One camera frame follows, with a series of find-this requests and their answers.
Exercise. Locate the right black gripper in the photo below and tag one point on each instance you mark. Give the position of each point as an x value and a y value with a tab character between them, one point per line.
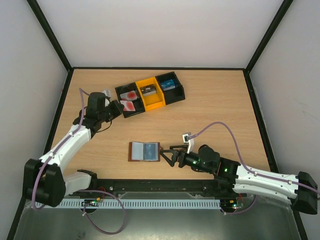
180	159

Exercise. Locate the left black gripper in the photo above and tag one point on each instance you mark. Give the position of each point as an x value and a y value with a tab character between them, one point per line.
118	111

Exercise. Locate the blue card from holder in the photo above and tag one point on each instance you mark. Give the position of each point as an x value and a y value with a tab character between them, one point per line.
150	152

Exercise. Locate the brown leather card holder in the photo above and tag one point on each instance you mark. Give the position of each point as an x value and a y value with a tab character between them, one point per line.
136	151

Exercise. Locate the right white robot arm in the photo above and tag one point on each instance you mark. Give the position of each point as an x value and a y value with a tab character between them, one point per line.
299	191

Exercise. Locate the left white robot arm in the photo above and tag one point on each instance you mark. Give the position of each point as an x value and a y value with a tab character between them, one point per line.
44	183

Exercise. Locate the red white card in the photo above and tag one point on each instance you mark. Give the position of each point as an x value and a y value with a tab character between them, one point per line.
129	96

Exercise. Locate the grey vip card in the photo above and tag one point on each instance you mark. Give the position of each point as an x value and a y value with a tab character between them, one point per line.
148	90

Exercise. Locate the left black bin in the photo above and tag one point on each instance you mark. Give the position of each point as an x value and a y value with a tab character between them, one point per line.
137	103

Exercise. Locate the black bin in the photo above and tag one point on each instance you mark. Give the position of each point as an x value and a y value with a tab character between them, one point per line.
137	103
174	95

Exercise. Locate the yellow middle bin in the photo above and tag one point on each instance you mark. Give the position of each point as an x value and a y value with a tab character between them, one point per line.
151	102

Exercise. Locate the right black bin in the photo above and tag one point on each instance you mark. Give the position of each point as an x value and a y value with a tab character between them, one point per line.
174	95

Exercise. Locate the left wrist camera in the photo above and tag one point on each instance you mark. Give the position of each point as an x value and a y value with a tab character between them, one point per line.
107	95

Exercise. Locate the light blue cable duct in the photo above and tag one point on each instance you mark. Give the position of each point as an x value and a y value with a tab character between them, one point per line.
167	204

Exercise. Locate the black enclosure frame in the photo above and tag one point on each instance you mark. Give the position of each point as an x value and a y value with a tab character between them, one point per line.
281	12

